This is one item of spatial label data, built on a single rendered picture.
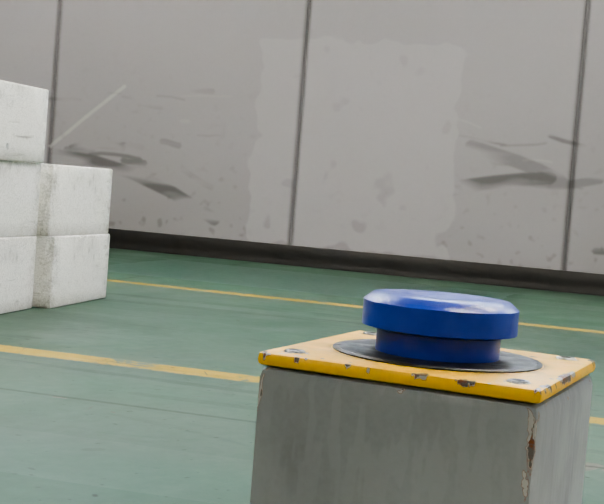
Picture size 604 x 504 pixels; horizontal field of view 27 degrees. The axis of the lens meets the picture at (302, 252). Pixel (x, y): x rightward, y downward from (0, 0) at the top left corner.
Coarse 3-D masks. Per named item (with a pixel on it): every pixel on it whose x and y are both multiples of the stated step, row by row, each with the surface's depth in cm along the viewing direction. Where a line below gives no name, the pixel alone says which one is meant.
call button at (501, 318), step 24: (384, 312) 31; (408, 312) 31; (432, 312) 30; (456, 312) 30; (480, 312) 30; (504, 312) 31; (384, 336) 32; (408, 336) 31; (432, 336) 30; (456, 336) 30; (480, 336) 31; (504, 336) 31; (432, 360) 31; (456, 360) 31; (480, 360) 31
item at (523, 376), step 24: (336, 336) 35; (360, 336) 35; (264, 360) 30; (288, 360) 30; (312, 360) 30; (336, 360) 30; (360, 360) 30; (384, 360) 30; (408, 360) 31; (504, 360) 32; (528, 360) 32; (552, 360) 33; (576, 360) 34; (408, 384) 29; (432, 384) 29; (456, 384) 29; (480, 384) 28; (504, 384) 28; (528, 384) 29; (552, 384) 29
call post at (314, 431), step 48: (288, 384) 30; (336, 384) 30; (384, 384) 29; (576, 384) 32; (288, 432) 30; (336, 432) 30; (384, 432) 29; (432, 432) 29; (480, 432) 28; (528, 432) 28; (576, 432) 32; (288, 480) 30; (336, 480) 30; (384, 480) 29; (432, 480) 29; (480, 480) 28; (528, 480) 28; (576, 480) 33
